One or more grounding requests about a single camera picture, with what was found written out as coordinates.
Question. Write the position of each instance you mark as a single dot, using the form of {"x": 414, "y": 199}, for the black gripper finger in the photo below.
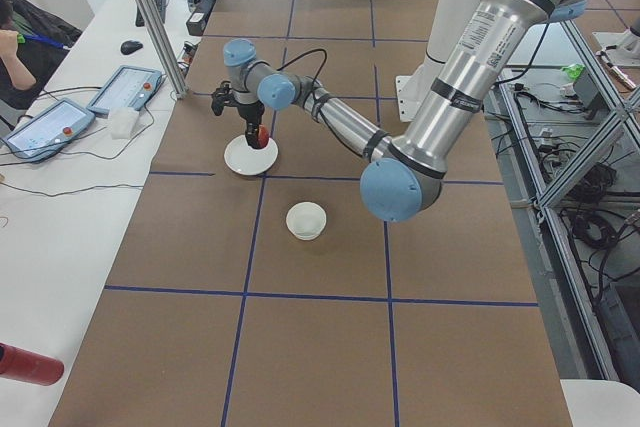
{"x": 249, "y": 134}
{"x": 256, "y": 137}

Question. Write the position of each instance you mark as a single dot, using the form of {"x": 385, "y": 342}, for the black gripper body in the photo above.
{"x": 249, "y": 111}

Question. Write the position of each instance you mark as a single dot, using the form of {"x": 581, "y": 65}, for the red yellow apple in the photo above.
{"x": 264, "y": 137}

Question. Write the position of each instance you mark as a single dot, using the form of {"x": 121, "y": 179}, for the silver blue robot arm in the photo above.
{"x": 404, "y": 173}

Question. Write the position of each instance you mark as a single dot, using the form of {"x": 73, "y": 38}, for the white round plate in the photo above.
{"x": 244, "y": 160}

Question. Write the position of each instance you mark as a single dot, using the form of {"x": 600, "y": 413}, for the white bowl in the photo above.
{"x": 306, "y": 220}

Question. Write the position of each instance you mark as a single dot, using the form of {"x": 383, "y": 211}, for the black box on table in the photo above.
{"x": 197, "y": 21}

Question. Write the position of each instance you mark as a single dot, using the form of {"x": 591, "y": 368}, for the far teach pendant tablet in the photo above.
{"x": 129, "y": 87}

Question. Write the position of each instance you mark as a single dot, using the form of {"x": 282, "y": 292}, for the teach pendant tablet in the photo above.
{"x": 47, "y": 133}
{"x": 129, "y": 87}

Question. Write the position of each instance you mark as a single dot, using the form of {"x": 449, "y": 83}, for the white foam block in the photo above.
{"x": 121, "y": 122}

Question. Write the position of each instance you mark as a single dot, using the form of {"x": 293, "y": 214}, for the black computer mouse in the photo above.
{"x": 130, "y": 46}

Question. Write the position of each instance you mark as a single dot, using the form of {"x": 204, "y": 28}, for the near teach pendant tablet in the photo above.
{"x": 47, "y": 133}

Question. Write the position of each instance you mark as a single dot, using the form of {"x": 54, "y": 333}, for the seated person in black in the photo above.
{"x": 34, "y": 43}

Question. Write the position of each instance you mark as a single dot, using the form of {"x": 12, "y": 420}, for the red cylinder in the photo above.
{"x": 30, "y": 367}

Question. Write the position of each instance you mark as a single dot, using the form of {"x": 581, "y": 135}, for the aluminium frame column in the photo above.
{"x": 162, "y": 45}

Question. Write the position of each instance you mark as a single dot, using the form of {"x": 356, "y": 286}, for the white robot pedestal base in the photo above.
{"x": 451, "y": 18}

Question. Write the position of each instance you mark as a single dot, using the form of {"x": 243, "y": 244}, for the aluminium frame rack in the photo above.
{"x": 564, "y": 121}

